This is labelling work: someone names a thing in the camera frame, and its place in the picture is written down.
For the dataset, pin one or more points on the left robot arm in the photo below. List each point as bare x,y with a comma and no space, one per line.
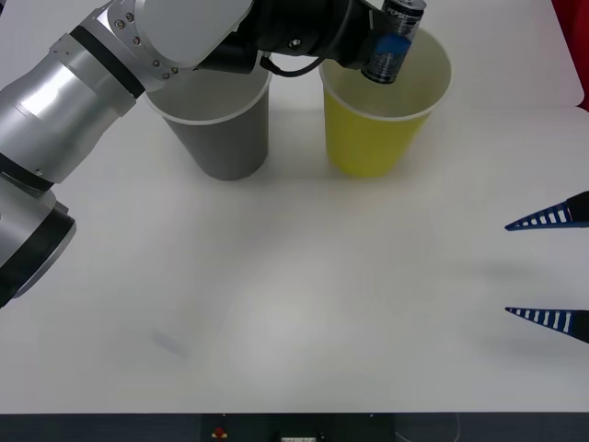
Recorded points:
69,92

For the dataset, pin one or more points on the person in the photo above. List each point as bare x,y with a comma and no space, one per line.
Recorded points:
575,41

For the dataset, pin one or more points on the grey plastic waste bin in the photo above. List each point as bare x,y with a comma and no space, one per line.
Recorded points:
230,147

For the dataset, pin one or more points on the yellow-green plastic waste bin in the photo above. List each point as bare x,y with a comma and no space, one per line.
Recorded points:
363,143

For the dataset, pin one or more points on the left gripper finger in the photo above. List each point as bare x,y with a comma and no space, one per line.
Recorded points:
391,45

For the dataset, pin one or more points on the dark control panel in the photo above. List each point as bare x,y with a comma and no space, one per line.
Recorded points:
115,428

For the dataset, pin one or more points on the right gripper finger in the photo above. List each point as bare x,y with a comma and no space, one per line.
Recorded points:
563,215
563,321

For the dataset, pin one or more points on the red push button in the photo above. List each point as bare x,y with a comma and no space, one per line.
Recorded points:
219,433

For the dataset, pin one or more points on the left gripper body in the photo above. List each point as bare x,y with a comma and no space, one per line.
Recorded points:
356,32

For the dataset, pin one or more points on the black drink can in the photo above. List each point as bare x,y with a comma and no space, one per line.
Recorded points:
406,18

